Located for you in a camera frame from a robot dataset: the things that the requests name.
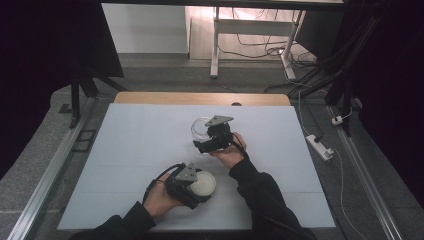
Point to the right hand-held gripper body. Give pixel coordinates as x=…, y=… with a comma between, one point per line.
x=220, y=136

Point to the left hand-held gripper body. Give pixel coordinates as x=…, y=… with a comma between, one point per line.
x=180, y=188

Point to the cream round jar lid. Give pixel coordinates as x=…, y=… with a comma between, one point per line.
x=203, y=184

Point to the clear glass jar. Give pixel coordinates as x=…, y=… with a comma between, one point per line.
x=198, y=128

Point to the person's right hand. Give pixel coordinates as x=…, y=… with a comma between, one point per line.
x=230, y=156

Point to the person's left hand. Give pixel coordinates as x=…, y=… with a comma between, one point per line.
x=160, y=200

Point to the pale blue foam mat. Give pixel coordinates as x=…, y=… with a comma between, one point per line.
x=133, y=150

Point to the white power strip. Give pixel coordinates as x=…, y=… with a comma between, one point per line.
x=316, y=145

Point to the small white adapter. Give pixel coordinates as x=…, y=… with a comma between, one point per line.
x=337, y=120

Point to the black metal stand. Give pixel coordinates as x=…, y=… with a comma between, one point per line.
x=75, y=100
x=346, y=110

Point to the black curtain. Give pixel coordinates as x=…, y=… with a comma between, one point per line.
x=40, y=50
x=396, y=83

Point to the white desk frame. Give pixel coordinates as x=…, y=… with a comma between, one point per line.
x=253, y=26

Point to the aluminium floor rail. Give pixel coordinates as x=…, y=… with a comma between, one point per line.
x=363, y=176
x=50, y=181

